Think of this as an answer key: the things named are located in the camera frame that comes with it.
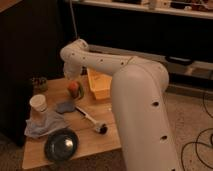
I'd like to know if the red orange apple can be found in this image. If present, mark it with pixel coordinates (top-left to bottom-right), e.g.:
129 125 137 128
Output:
68 82 79 98

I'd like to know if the small patterned cup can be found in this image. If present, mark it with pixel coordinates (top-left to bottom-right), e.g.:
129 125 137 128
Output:
32 77 48 91

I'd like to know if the grey cloth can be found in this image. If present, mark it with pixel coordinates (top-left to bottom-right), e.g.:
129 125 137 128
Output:
24 110 70 140

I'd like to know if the white paper cup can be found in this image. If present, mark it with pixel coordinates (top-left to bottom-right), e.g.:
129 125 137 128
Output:
29 94 47 112

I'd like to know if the black floor cable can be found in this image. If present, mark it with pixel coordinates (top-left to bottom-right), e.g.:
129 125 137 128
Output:
180 99 213 171

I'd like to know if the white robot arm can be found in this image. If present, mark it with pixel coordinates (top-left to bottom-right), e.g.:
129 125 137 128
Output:
60 39 183 171

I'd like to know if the white shelf board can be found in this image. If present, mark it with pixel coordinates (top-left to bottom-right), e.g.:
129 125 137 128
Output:
73 0 213 20

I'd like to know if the metal lamp pole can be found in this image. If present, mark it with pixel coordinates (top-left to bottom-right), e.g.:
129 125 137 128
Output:
69 0 79 40

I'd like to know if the dark round plate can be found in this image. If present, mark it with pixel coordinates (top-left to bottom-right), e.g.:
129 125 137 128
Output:
44 129 79 163

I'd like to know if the yellow plastic bin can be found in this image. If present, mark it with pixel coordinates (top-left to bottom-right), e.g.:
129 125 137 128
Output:
87 69 112 100

